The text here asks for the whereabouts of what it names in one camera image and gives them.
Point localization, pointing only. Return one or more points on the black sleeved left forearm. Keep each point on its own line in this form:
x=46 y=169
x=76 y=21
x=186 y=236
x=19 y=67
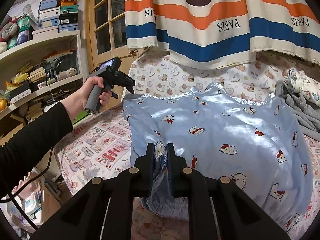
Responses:
x=29 y=145

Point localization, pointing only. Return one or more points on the grey folded sweatpants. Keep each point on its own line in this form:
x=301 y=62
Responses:
x=306 y=113

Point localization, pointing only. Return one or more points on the white cartoon print pants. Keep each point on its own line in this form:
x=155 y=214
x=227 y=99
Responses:
x=303 y=85

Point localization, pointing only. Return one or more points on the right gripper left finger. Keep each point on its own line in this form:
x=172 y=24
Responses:
x=102 y=205

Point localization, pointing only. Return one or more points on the person left hand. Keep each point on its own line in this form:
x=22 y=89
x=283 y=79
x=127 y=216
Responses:
x=75 y=103

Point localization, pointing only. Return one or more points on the white storage shelf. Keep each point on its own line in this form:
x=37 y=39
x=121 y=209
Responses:
x=48 y=61

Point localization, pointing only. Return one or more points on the wooden glass door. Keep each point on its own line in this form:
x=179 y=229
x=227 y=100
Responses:
x=105 y=33

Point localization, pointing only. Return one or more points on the light blue satin pants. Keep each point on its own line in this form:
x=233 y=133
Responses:
x=259 y=146

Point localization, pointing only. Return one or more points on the stacked shoe boxes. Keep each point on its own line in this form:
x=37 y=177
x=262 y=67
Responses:
x=58 y=16

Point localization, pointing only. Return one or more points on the patterned bed sheet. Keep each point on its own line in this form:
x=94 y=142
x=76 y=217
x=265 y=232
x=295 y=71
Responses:
x=100 y=146

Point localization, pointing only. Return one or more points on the striped Paris curtain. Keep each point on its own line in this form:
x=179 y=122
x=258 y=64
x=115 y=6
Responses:
x=212 y=34

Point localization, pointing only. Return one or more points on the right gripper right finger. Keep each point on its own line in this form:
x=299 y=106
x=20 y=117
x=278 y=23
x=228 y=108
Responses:
x=217 y=208

